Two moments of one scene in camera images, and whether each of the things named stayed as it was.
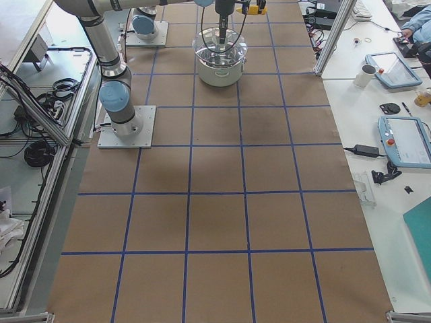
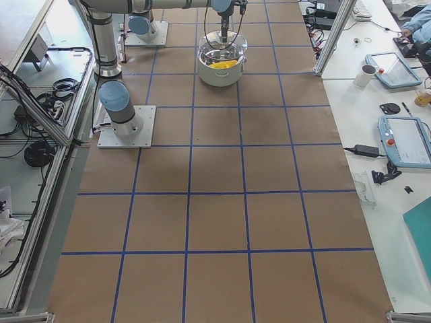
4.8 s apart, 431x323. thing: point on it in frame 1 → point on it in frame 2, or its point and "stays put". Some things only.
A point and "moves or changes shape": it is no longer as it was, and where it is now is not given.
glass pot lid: x=207 y=46 moves or changes shape
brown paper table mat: x=244 y=211 stays put
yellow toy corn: x=253 y=10 → x=223 y=64
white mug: x=365 y=77 stays put
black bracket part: x=380 y=177 stays put
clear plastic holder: x=364 y=188 stays put
